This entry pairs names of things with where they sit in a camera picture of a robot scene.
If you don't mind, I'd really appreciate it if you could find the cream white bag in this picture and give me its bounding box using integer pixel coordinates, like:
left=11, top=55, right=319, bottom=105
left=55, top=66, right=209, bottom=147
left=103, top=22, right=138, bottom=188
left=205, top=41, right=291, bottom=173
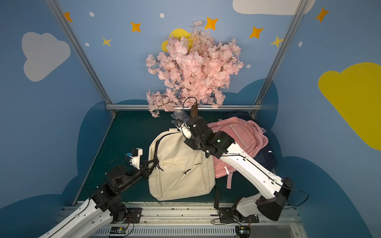
left=148, top=129, right=215, bottom=201

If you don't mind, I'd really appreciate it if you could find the pink backpack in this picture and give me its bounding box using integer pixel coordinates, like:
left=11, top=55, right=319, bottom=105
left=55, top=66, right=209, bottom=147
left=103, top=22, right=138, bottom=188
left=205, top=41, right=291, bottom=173
left=208, top=117, right=268, bottom=189

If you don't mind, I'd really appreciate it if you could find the navy blue backpack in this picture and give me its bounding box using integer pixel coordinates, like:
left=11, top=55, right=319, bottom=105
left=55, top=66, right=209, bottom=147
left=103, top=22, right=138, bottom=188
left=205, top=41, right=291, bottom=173
left=223, top=111, right=275, bottom=171

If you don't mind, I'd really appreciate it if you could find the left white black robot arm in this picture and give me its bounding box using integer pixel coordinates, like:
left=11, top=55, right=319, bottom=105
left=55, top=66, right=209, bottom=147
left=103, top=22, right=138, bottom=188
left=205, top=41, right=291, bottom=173
left=41, top=159, right=159, bottom=238

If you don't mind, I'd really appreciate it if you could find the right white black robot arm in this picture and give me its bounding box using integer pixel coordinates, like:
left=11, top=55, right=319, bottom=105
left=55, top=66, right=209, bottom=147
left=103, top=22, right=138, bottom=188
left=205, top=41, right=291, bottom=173
left=176, top=117, right=294, bottom=222

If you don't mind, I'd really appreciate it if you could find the pink cherry blossom tree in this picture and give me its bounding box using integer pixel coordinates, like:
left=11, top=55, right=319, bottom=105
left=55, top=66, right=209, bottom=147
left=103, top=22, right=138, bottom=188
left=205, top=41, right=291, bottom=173
left=146, top=18, right=244, bottom=118

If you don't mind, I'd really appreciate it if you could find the left green circuit board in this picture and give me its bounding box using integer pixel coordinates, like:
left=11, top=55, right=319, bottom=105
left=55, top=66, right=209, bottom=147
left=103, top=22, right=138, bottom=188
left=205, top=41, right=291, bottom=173
left=109, top=227, right=129, bottom=237

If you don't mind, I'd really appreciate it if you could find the green circuit board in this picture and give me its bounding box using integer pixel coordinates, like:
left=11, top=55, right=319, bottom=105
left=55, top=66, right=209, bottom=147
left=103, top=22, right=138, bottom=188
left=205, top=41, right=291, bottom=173
left=109, top=227, right=129, bottom=237
left=235, top=226, right=250, bottom=238

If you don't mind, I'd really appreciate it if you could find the right green circuit board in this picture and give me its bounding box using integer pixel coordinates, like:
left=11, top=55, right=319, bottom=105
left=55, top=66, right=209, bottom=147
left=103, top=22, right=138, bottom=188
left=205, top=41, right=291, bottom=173
left=235, top=226, right=250, bottom=238

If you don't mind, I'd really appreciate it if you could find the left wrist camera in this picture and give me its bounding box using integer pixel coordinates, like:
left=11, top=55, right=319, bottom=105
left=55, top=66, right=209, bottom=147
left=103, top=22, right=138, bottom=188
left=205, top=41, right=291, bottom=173
left=126, top=148, right=143, bottom=170

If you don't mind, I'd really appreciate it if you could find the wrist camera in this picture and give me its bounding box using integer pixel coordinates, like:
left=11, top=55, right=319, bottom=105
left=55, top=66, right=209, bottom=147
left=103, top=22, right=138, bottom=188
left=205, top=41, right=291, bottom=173
left=175, top=119, right=191, bottom=139
left=126, top=148, right=143, bottom=170

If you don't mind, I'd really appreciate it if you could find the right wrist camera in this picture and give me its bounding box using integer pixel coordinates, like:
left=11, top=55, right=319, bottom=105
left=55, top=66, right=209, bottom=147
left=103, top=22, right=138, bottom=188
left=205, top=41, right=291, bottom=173
left=175, top=119, right=191, bottom=139

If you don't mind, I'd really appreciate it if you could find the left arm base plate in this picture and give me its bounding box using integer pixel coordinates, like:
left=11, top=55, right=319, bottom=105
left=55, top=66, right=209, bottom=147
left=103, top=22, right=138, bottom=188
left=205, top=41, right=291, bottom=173
left=116, top=207, right=142, bottom=224

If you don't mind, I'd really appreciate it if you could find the aluminium rail base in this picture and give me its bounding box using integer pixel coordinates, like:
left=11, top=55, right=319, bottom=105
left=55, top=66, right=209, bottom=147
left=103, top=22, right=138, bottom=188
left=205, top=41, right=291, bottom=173
left=49, top=202, right=307, bottom=238

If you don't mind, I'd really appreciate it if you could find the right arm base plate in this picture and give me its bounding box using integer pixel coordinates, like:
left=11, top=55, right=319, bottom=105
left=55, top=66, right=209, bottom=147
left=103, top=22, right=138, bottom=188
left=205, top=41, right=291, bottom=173
left=217, top=207, right=260, bottom=223

